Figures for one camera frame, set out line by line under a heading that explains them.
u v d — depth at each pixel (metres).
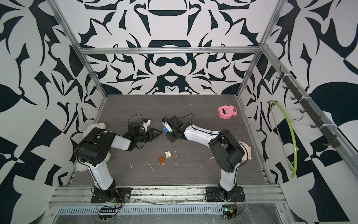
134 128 0.77
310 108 0.55
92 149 0.50
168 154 0.87
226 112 1.05
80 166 0.74
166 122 0.83
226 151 0.48
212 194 0.74
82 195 0.76
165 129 0.91
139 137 0.83
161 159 0.85
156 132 0.90
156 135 0.88
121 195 0.74
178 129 0.70
